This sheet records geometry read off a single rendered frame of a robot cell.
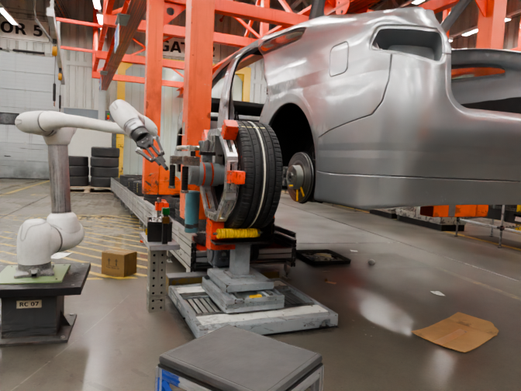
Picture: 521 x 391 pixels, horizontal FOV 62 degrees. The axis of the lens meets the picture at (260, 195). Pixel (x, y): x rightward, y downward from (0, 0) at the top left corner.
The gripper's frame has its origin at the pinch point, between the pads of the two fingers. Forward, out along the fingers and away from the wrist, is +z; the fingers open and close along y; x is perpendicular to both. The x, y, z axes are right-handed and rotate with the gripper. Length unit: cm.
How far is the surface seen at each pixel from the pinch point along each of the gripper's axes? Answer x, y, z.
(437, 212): 200, 180, 76
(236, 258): 90, 7, 29
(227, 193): 47, 21, 9
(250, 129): 42, 54, -12
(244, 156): 38, 40, 1
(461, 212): 212, 203, 89
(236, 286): 83, -4, 44
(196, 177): 55, 15, -14
